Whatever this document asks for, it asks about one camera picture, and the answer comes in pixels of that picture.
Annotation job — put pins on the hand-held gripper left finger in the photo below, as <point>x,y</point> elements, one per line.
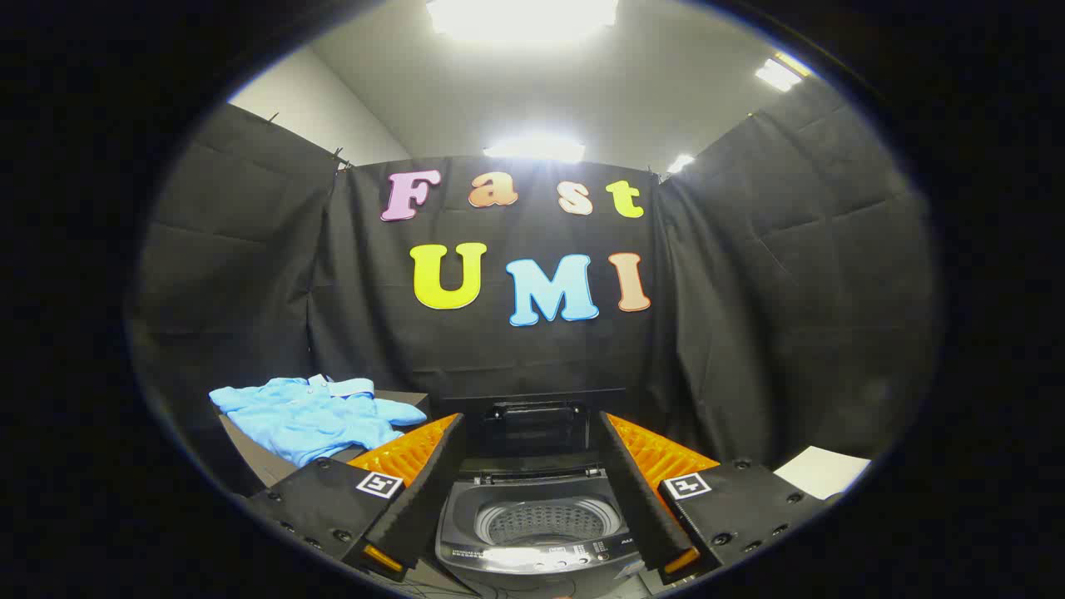
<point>428,482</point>

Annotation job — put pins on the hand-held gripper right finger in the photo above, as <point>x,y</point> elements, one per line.
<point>636,491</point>

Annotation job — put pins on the grey washing machine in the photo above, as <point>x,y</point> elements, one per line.
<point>532,561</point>

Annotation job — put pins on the light blue shirt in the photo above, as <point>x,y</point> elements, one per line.
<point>312,416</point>

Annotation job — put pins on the dark grey cabinet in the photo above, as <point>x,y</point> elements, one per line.
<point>250,453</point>

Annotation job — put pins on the black backdrop cloth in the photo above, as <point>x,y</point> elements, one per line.
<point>749,291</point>

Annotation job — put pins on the small ceiling light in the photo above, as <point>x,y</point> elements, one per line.
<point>680,163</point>

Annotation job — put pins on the large ceiling light panel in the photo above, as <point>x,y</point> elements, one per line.
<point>520,17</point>

